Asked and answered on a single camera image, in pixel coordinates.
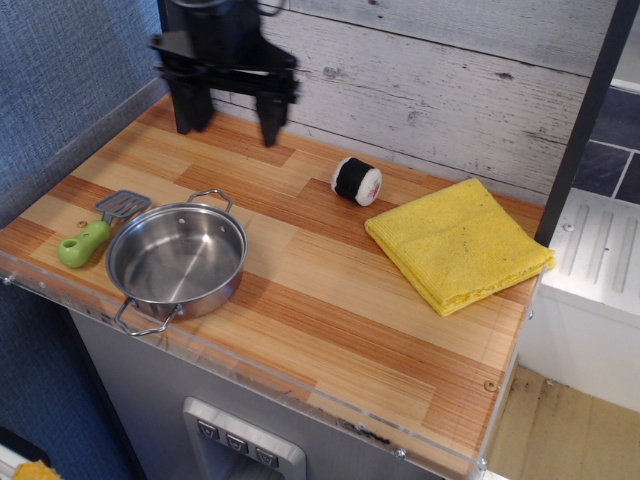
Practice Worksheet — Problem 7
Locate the white ribbed side counter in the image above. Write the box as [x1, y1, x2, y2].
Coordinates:
[542, 188, 639, 324]

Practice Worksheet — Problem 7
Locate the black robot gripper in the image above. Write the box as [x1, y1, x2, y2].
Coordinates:
[150, 1, 300, 147]

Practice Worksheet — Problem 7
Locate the toy sushi roll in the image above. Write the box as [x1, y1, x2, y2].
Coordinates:
[331, 157, 382, 207]

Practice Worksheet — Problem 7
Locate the dark grey right post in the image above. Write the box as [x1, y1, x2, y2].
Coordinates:
[535, 0, 639, 246]

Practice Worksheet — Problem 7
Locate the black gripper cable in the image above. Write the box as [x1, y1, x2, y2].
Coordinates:
[257, 0, 291, 19]

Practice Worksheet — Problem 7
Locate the dark grey left post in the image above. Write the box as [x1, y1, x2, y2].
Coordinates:
[156, 0, 215, 136]

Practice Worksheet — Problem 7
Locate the stainless steel pot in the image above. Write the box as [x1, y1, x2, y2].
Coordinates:
[106, 189, 248, 336]

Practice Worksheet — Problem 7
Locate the yellow folded cloth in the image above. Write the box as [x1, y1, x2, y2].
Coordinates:
[365, 179, 555, 317]

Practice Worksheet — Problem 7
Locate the dark grey post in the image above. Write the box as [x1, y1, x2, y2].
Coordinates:
[156, 0, 215, 136]
[535, 0, 639, 246]

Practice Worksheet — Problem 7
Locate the yellow object bottom corner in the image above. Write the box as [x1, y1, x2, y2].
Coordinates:
[11, 461, 62, 480]

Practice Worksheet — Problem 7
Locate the silver dispenser button panel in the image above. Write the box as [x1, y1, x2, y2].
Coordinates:
[183, 397, 307, 479]

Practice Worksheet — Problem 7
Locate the green handled grey spatula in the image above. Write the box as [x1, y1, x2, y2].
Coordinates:
[57, 190, 151, 269]

